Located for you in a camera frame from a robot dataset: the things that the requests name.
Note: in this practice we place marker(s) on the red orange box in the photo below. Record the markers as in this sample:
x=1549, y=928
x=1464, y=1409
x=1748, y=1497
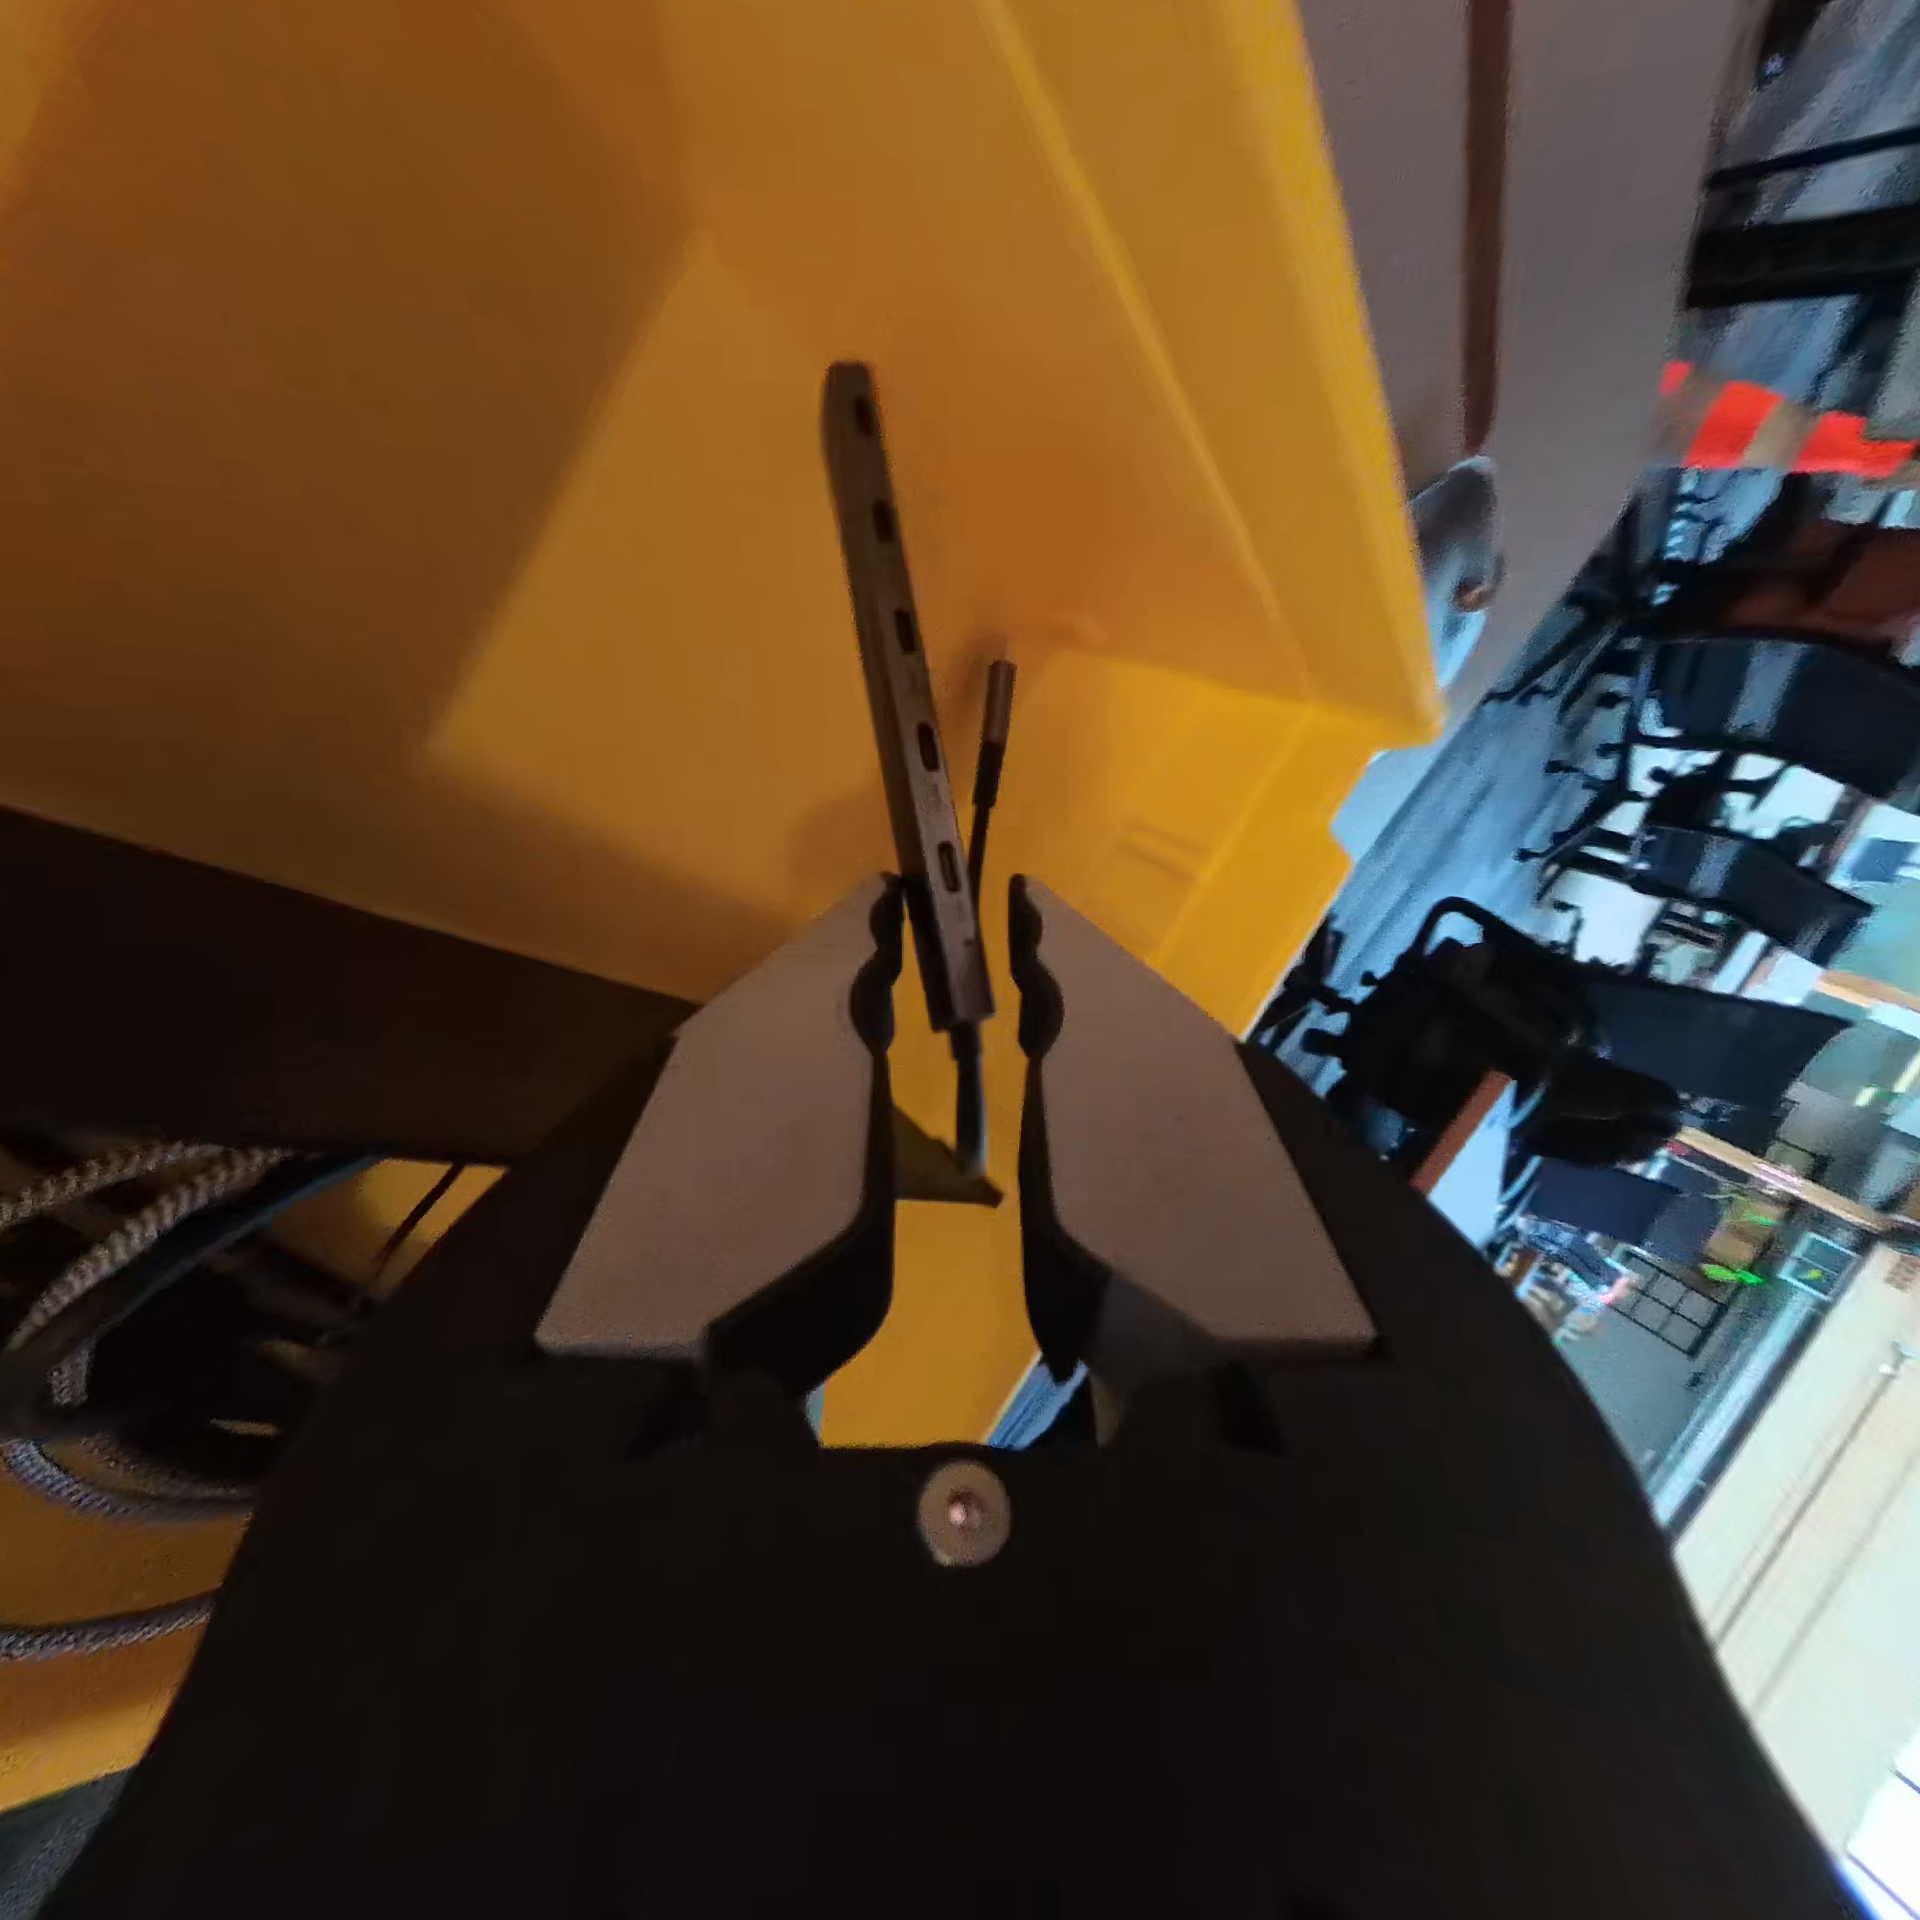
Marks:
x=1755, y=423

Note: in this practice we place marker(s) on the grey usb hub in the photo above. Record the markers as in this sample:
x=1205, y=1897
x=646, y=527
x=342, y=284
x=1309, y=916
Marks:
x=901, y=645

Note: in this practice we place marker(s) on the yellow plastic bin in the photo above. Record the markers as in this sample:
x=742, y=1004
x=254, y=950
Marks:
x=450, y=451

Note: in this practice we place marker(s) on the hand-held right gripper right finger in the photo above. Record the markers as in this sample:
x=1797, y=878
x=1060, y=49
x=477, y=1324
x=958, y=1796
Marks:
x=1185, y=1201

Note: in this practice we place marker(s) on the black office chair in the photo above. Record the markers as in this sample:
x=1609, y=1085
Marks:
x=1680, y=1034
x=1784, y=720

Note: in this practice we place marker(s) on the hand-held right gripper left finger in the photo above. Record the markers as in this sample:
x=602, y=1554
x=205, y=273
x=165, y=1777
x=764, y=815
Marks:
x=751, y=1170

